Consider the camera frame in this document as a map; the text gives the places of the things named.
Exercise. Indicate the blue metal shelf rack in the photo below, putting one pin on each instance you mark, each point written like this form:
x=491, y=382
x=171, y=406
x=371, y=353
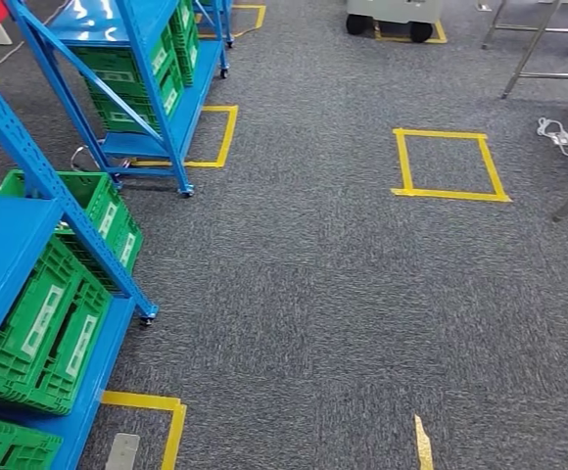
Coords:
x=227, y=19
x=0, y=253
x=191, y=97

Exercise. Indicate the yellow floor tape square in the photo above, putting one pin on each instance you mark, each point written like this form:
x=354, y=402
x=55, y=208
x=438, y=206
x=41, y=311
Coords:
x=404, y=162

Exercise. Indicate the white cart with black wheels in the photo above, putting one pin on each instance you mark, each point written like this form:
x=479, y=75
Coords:
x=396, y=10

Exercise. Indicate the chrome stanchion base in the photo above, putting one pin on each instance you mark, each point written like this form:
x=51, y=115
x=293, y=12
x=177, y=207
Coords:
x=73, y=157

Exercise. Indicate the grey floor plate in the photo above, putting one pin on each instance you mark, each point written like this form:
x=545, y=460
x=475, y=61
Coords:
x=122, y=452

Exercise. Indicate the small metal floor outlet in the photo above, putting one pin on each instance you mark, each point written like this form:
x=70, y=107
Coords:
x=483, y=7

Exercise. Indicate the steel table frame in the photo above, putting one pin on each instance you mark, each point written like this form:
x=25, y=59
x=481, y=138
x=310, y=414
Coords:
x=528, y=48

